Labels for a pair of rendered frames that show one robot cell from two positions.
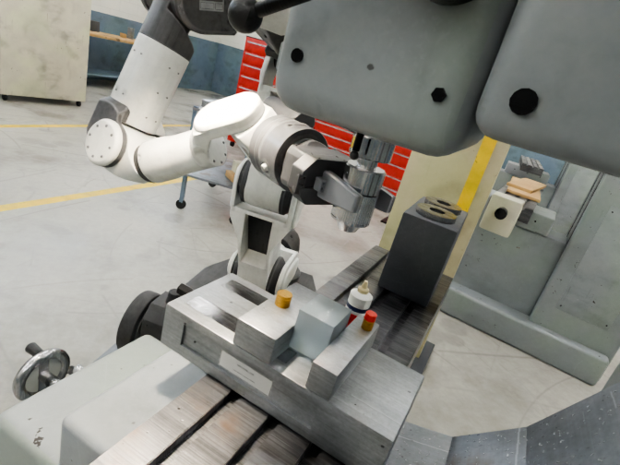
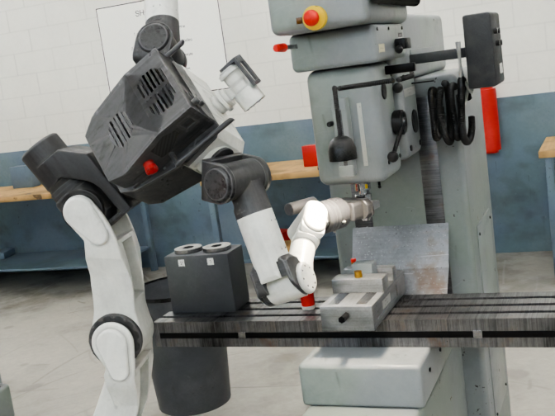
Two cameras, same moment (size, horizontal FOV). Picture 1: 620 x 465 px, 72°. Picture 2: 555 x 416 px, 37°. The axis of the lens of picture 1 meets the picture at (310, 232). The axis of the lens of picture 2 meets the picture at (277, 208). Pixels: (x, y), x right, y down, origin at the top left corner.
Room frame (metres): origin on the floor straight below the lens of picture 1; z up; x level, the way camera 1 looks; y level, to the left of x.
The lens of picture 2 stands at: (0.69, 2.28, 1.65)
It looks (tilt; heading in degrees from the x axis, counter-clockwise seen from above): 10 degrees down; 271
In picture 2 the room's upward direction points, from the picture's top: 8 degrees counter-clockwise
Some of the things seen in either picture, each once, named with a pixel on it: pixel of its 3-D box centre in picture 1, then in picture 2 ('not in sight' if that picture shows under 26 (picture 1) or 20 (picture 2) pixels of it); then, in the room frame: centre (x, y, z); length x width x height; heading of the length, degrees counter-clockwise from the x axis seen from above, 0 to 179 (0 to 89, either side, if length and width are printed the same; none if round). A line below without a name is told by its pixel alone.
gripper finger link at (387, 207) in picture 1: (375, 194); not in sight; (0.50, -0.06, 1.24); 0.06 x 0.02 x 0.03; 43
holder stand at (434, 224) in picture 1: (425, 244); (206, 276); (0.98, -0.28, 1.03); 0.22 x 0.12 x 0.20; 160
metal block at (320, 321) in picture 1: (320, 327); (365, 271); (0.50, -0.05, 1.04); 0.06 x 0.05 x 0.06; 157
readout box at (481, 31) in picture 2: not in sight; (486, 49); (0.05, -0.19, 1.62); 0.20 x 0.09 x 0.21; 68
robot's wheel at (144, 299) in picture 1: (142, 323); not in sight; (1.09, 0.42, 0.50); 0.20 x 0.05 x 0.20; 172
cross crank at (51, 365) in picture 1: (53, 383); not in sight; (0.66, 0.42, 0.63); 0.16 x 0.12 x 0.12; 68
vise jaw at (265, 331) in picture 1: (283, 318); (360, 282); (0.52, 0.00, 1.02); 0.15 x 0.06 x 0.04; 157
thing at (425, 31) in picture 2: not in sight; (389, 49); (0.29, -0.50, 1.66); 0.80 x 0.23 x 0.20; 68
